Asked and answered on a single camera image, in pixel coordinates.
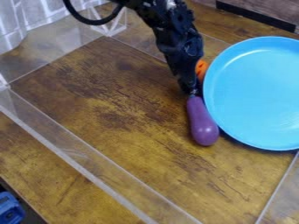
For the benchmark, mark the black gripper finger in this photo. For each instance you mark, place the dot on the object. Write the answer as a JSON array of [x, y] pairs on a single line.
[[183, 70]]

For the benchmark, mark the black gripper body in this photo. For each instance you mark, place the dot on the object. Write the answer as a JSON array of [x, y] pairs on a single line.
[[177, 37]]

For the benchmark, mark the orange toy carrot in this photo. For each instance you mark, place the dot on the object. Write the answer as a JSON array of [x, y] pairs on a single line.
[[201, 69]]

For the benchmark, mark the blue plastic plate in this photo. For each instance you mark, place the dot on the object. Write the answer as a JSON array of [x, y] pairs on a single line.
[[251, 92]]

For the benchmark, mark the purple toy eggplant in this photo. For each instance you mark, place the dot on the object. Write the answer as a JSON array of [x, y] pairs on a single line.
[[205, 129]]

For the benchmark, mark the dark wooden board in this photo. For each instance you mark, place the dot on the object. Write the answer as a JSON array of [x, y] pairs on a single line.
[[279, 13]]

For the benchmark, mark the white tiled cloth curtain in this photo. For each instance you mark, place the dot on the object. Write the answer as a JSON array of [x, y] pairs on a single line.
[[24, 15]]

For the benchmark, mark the blue object at corner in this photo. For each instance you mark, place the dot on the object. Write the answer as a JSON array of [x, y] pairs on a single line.
[[11, 210]]

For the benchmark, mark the clear acrylic enclosure wall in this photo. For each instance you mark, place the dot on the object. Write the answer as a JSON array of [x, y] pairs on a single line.
[[98, 100]]

